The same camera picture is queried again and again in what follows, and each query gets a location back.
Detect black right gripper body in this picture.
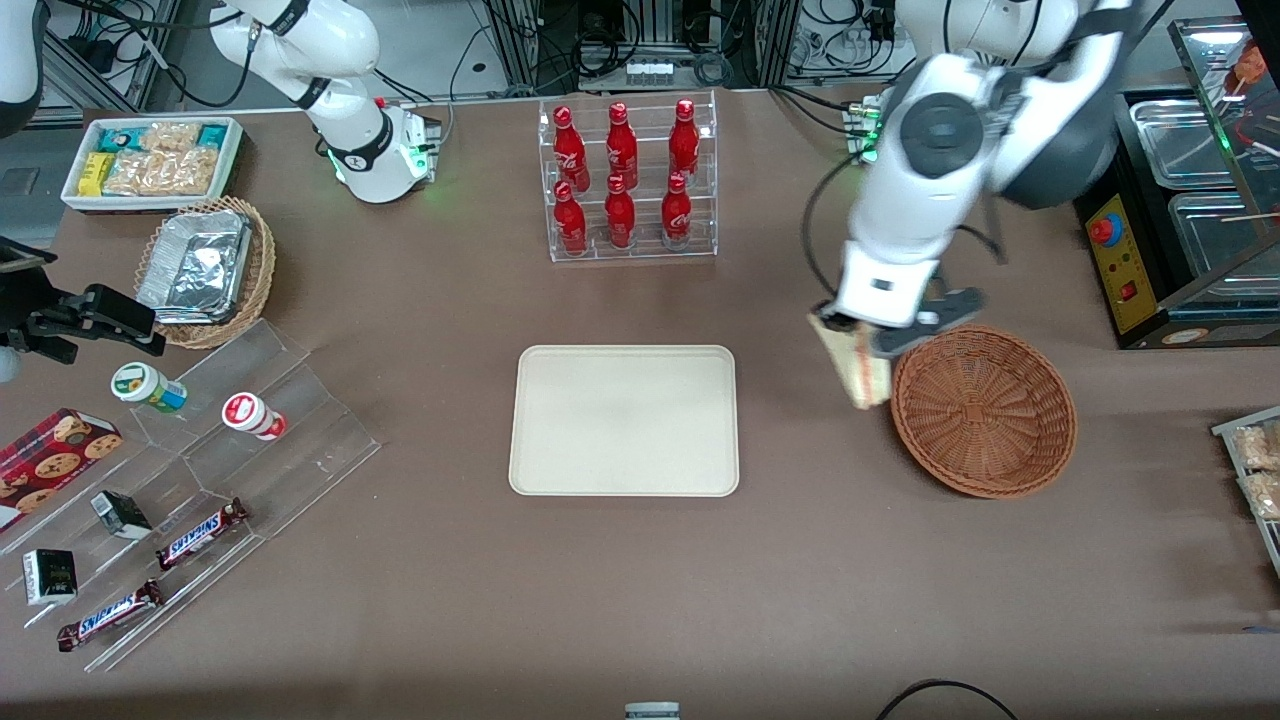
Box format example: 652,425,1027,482
0,238,81,366

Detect triangular sandwich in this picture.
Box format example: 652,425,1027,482
807,312,893,411

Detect silver foil tray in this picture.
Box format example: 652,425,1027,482
137,209,253,325

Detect brown round wicker basket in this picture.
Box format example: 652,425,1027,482
890,324,1079,500

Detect light wicker basket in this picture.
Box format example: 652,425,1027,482
134,196,277,350

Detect beige rectangular tray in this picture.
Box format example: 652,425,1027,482
508,345,741,498

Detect grey metal snack tray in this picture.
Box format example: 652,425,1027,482
1212,405,1280,576

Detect green label drink cup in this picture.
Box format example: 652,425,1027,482
111,362,189,415

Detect clear rice cracker bag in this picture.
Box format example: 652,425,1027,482
104,148,219,197
140,121,202,154

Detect red cookie box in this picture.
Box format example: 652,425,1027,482
0,407,124,534

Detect red label drink cup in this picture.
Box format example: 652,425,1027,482
221,392,288,442

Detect small black chocolate box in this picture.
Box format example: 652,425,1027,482
90,490,153,541
22,548,78,607

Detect white rectangular snack bin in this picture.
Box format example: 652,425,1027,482
61,116,245,213

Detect red cola bottle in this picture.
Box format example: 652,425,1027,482
668,99,700,181
604,175,637,250
606,102,639,189
553,181,588,257
661,173,693,249
553,106,591,193

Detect black food warmer case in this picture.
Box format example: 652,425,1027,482
1073,15,1280,351

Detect clear acrylic bottle rack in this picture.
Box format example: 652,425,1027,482
538,90,719,264

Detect clear acrylic stepped display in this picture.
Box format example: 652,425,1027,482
0,318,382,673

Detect Snickers chocolate bar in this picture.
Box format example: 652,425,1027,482
56,579,164,653
156,498,250,572

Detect brown fried snack bag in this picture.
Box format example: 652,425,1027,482
1240,470,1280,520
1232,421,1280,470

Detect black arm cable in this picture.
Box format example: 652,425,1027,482
801,152,876,306

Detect black table cable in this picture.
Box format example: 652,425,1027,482
877,679,1018,720

